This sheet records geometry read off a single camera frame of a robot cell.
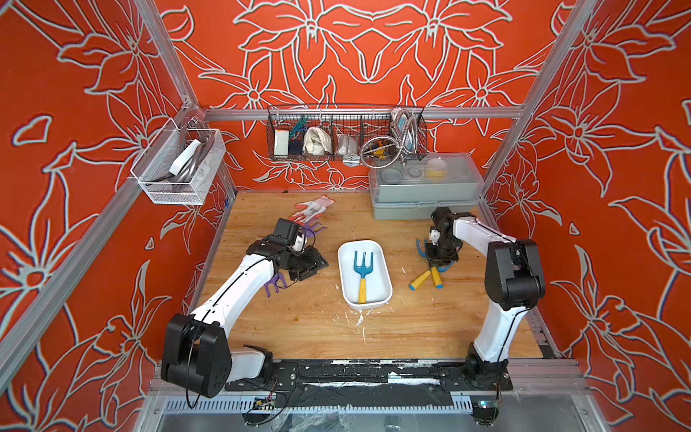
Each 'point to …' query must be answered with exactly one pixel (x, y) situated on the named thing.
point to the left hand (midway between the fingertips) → (324, 264)
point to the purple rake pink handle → (274, 280)
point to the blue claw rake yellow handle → (436, 278)
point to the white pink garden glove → (312, 209)
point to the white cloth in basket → (317, 142)
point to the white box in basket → (281, 142)
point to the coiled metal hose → (380, 152)
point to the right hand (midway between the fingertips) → (428, 262)
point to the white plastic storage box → (379, 288)
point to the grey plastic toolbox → (424, 183)
